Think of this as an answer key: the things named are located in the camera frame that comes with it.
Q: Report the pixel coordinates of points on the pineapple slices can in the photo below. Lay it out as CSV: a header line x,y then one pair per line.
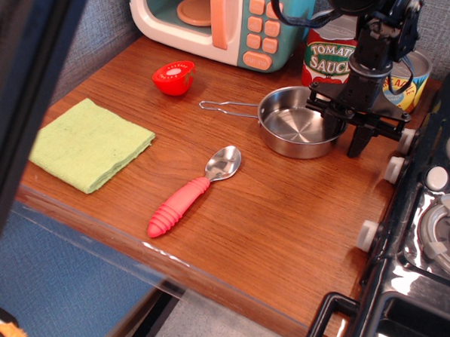
x,y
408,99

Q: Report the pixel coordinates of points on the yellow-green folded cloth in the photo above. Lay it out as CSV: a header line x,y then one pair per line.
x,y
87,145

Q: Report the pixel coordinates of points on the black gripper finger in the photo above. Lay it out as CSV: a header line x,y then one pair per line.
x,y
333,125
361,138

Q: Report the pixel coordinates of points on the red-handled metal spoon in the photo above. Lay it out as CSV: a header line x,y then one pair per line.
x,y
222,165

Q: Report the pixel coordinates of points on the small steel pot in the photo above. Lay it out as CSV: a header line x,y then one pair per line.
x,y
286,125

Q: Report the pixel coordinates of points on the tomato sauce can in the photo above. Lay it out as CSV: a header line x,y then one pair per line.
x,y
327,52

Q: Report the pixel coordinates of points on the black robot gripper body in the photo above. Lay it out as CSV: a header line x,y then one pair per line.
x,y
360,102

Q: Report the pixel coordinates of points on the toy microwave oven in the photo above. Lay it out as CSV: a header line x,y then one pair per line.
x,y
244,33

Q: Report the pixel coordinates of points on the red toy tomato half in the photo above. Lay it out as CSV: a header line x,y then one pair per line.
x,y
174,79

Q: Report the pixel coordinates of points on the black toy stove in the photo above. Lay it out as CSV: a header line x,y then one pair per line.
x,y
405,286

